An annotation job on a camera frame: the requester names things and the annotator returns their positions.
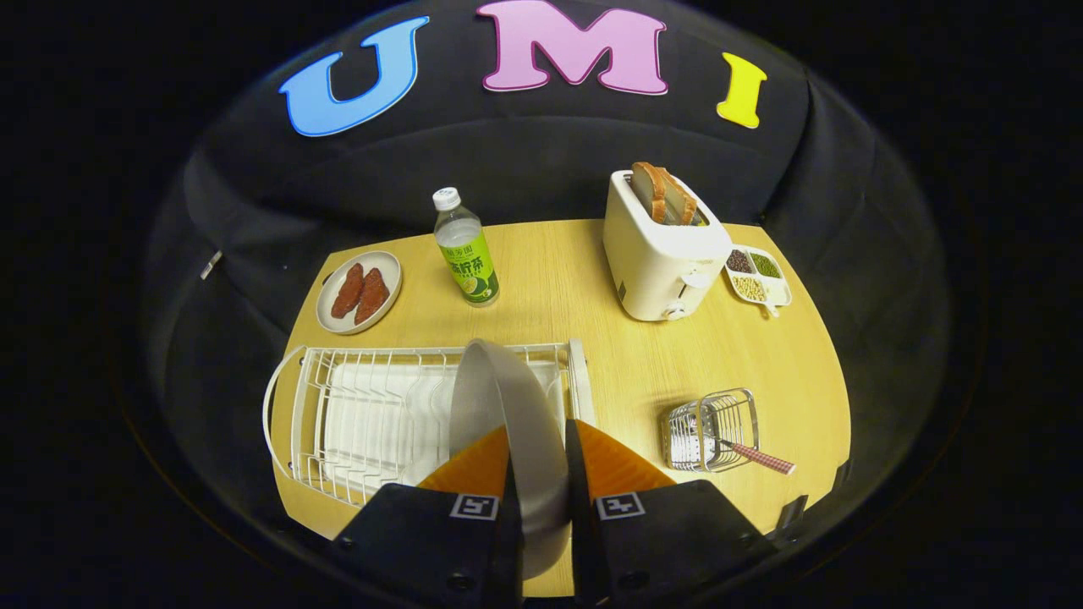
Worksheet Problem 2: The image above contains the toasted bread slice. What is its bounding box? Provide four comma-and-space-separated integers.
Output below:
658, 167, 699, 226
631, 162, 669, 224

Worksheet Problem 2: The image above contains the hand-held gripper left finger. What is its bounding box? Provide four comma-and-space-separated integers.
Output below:
333, 425, 525, 609

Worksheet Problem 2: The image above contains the red meat piece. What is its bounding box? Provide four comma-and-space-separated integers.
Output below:
354, 268, 391, 326
331, 263, 365, 320

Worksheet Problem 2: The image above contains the metal wire basket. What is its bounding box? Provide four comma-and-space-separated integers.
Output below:
661, 388, 761, 473

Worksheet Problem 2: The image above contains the black backdrop cloth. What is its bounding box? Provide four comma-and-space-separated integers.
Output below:
140, 0, 953, 542

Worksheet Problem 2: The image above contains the green label drink bottle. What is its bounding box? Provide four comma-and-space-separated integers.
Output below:
432, 187, 500, 307

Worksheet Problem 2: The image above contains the grey round plate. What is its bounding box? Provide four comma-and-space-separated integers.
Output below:
448, 338, 572, 580

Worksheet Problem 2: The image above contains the white wire dish rack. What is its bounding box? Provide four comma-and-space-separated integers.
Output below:
262, 338, 596, 508

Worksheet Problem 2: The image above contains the white toaster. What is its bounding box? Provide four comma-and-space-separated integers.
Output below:
602, 169, 734, 322

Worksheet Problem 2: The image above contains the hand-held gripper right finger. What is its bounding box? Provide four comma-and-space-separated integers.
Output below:
563, 419, 779, 608

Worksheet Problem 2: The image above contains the white divided bean dish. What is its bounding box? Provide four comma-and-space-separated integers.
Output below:
723, 244, 794, 318

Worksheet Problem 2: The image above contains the small grey meat plate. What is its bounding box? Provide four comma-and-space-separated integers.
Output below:
316, 250, 403, 336

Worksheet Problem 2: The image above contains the spoon with red checked handle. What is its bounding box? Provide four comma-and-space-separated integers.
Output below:
685, 423, 797, 475

